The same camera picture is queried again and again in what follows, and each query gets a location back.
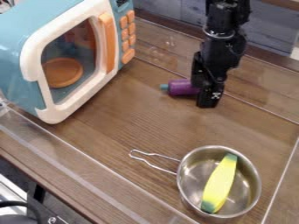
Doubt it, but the black cable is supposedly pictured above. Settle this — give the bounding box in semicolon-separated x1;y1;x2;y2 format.
0;200;44;224

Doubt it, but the blue toy microwave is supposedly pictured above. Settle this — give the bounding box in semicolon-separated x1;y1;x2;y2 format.
0;0;136;124

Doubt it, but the orange microwave turntable plate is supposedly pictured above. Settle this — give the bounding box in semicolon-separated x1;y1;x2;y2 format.
42;58;83;88

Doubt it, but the silver pot with wire handle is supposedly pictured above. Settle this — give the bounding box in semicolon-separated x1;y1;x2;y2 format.
128;145;262;222

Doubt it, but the yellow toy corn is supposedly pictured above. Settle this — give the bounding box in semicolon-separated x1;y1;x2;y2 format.
201;153;239;214

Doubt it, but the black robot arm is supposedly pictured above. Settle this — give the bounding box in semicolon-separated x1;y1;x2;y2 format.
191;0;251;109

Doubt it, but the purple toy eggplant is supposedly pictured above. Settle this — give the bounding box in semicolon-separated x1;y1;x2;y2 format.
161;79;201;96

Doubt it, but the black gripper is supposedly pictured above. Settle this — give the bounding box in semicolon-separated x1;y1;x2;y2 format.
191;29;249;109

